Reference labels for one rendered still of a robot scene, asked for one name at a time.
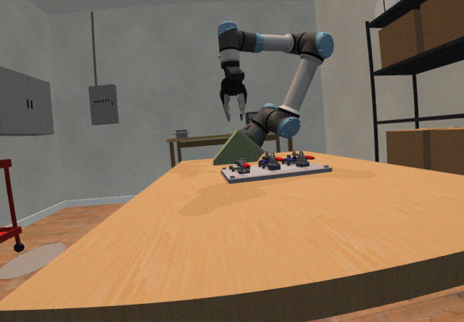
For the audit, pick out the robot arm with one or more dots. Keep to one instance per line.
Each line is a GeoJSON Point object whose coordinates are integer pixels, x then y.
{"type": "Point", "coordinates": [315, 47]}

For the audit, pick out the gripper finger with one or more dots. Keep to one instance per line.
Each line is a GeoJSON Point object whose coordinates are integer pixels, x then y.
{"type": "Point", "coordinates": [242, 99]}
{"type": "Point", "coordinates": [225, 100]}

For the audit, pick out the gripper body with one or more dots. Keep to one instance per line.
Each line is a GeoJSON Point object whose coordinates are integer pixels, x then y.
{"type": "Point", "coordinates": [232, 86]}

